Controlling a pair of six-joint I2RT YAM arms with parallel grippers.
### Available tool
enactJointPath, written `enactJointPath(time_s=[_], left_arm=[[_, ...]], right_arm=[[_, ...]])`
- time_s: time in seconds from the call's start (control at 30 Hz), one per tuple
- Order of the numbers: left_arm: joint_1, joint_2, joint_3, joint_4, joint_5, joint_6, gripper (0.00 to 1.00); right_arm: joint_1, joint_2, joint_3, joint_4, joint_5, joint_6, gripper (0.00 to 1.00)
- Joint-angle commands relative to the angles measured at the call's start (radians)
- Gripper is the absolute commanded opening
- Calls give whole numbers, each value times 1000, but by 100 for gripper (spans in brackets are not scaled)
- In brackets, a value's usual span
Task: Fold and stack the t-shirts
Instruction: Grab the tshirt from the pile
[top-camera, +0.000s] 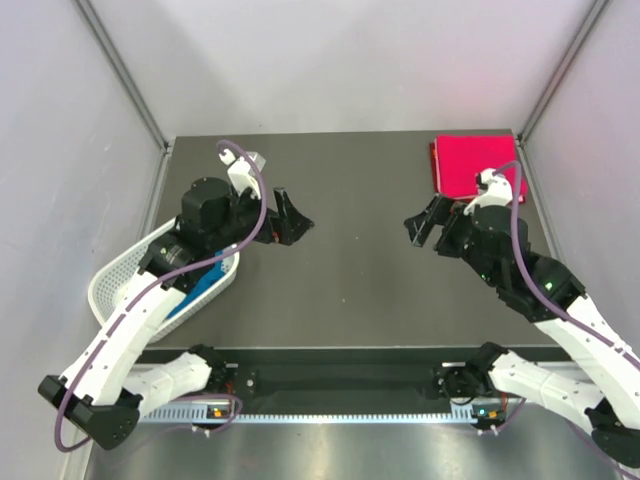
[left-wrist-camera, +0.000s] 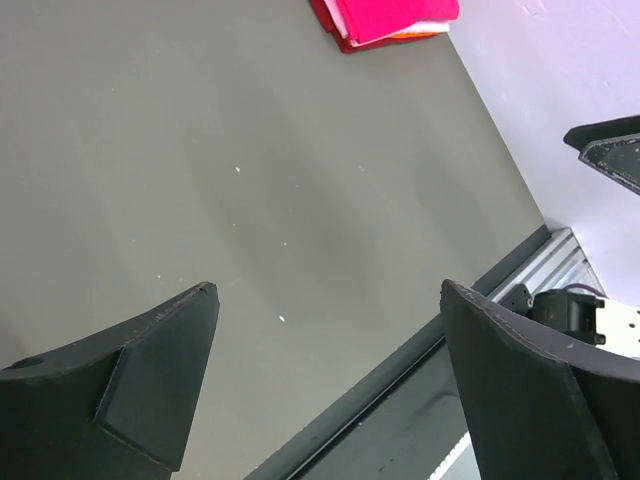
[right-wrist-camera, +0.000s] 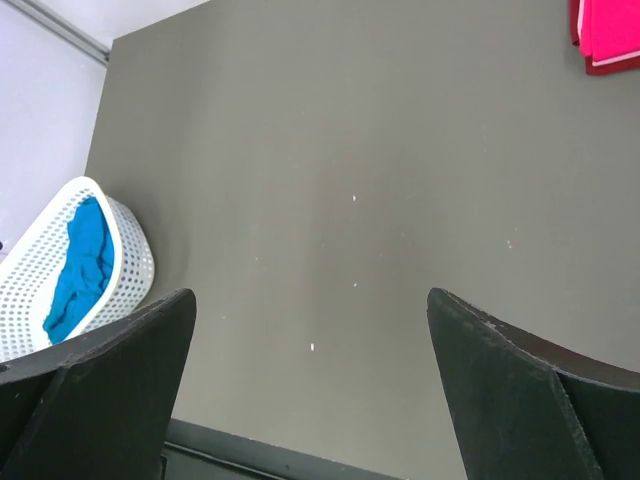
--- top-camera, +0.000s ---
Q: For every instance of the white perforated plastic basket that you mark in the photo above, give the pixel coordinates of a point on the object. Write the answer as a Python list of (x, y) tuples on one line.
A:
[(110, 284)]

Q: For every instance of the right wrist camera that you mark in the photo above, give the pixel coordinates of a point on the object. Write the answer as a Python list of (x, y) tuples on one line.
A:
[(493, 190)]

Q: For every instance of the folded pink t-shirt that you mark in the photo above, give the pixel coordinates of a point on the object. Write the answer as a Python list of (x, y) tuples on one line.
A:
[(475, 162)]

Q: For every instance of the aluminium frame post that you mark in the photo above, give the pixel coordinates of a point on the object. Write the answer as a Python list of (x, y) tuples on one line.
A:
[(586, 26), (94, 23)]

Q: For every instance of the left aluminium frame post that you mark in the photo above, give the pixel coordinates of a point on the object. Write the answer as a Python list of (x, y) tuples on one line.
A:
[(94, 23)]

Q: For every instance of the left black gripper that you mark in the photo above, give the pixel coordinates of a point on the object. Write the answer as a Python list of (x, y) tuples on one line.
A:
[(291, 225)]

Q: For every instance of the blue t-shirt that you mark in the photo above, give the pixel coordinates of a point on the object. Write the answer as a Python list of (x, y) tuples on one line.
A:
[(212, 276)]

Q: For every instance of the right aluminium frame post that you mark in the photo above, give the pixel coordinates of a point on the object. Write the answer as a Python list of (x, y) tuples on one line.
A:
[(586, 26)]

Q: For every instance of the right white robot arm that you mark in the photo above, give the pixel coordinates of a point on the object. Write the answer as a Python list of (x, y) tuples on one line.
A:
[(493, 241)]

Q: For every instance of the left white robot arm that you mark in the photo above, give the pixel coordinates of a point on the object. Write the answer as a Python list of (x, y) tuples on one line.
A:
[(179, 268)]

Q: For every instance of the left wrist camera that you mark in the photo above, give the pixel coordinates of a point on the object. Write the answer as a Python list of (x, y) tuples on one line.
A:
[(243, 177)]

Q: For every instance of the white slotted cable duct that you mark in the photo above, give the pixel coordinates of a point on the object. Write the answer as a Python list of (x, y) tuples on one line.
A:
[(218, 412)]

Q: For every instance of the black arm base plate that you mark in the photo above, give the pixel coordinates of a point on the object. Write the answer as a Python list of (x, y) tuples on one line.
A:
[(345, 381)]

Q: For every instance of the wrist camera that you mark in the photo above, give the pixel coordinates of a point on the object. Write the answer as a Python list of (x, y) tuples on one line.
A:
[(493, 190), (243, 177)]

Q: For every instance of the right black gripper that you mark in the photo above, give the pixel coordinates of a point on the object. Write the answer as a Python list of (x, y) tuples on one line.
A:
[(419, 226)]

